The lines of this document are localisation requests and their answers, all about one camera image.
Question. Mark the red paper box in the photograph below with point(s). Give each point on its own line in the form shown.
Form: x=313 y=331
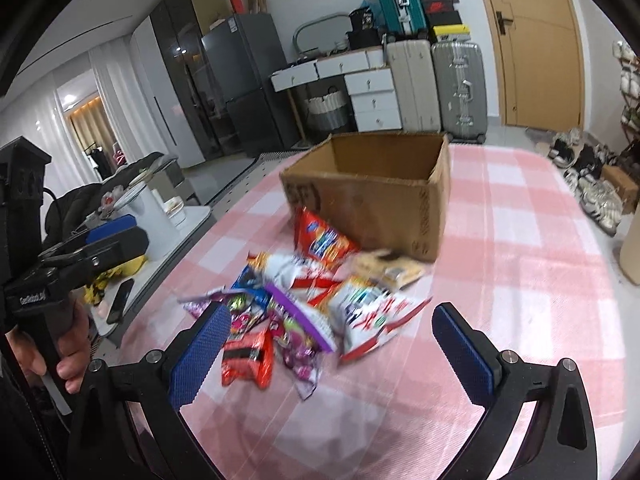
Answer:
x=237 y=2

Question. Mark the beige suitcase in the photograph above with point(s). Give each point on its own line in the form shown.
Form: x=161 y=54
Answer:
x=412 y=85

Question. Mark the black phone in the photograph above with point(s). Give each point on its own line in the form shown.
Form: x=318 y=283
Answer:
x=120 y=302

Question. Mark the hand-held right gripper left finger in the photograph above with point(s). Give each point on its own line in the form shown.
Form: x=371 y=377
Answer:
x=200 y=355

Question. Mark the silver purple snack packet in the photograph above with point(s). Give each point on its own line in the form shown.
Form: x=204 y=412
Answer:
x=305 y=317

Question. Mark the white cup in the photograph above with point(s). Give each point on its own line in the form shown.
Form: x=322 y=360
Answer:
x=174 y=212

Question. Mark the pink checked tablecloth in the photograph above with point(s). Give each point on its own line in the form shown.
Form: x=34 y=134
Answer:
x=525 y=240

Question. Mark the silver suitcase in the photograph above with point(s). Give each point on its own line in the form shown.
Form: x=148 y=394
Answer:
x=457 y=90

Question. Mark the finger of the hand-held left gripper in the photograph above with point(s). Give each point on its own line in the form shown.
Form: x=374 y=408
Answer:
x=112 y=225
x=110 y=252

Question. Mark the small cardboard box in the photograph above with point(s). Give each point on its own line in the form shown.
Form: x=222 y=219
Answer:
x=620 y=182

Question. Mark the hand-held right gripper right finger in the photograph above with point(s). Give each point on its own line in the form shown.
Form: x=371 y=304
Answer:
x=465 y=355

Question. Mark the beige bin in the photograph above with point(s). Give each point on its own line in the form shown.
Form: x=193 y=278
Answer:
x=631 y=255

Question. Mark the white grey laundry basket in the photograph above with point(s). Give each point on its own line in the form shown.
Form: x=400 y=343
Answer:
x=327 y=110

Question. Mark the yellow black shoe box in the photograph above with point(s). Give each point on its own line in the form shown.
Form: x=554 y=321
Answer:
x=450 y=34

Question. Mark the white coffee table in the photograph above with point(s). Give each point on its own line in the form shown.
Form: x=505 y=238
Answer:
x=170 y=255

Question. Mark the person's left hand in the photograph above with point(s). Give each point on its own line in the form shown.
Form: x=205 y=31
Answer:
x=75 y=355

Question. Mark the pile of shoes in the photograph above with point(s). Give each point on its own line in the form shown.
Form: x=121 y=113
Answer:
x=590 y=185

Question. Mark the pink green candy packet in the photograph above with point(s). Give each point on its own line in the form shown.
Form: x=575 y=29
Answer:
x=250 y=312

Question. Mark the white drawer desk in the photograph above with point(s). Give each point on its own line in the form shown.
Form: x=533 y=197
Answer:
x=372 y=90

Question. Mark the white sheer curtain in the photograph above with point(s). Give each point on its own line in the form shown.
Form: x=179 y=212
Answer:
x=115 y=90

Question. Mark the clear cracker packet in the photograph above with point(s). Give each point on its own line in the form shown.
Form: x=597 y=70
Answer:
x=385 y=266

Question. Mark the blue cookie packet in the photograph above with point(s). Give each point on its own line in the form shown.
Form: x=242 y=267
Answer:
x=247 y=285

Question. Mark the red black snack packet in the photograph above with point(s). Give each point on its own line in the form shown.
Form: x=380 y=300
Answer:
x=247 y=357

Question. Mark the black printed bag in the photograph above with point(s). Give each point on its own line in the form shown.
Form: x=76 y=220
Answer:
x=362 y=19

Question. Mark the brown cardboard box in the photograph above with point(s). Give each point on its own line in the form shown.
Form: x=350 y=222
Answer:
x=370 y=200

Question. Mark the grey refrigerator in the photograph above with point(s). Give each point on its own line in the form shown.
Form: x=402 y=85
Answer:
x=250 y=75

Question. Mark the shoe rack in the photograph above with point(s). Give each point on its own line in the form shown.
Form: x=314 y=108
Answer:
x=629 y=90

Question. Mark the teal suitcase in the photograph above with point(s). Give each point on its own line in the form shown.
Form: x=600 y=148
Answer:
x=390 y=0

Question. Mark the wooden door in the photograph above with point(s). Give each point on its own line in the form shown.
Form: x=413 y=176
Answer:
x=540 y=60

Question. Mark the yellow black bag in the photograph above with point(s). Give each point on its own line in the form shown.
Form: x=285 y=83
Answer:
x=105 y=280

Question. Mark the white red orange snack packet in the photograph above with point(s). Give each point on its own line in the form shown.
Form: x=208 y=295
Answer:
x=295 y=272

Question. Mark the person's left forearm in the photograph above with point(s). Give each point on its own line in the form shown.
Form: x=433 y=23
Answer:
x=25 y=435

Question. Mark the plain black shoe box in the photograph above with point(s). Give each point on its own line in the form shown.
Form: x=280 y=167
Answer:
x=445 y=20

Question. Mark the oval desk mirror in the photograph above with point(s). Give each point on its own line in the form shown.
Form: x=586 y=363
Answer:
x=320 y=19

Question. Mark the purple candy packet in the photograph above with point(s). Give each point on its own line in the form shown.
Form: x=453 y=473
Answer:
x=202 y=302
x=300 y=365

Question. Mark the tall cardboard box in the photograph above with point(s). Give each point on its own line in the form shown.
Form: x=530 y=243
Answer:
x=205 y=0

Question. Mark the dark glass cabinet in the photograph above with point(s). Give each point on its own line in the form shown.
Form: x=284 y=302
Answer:
x=187 y=85

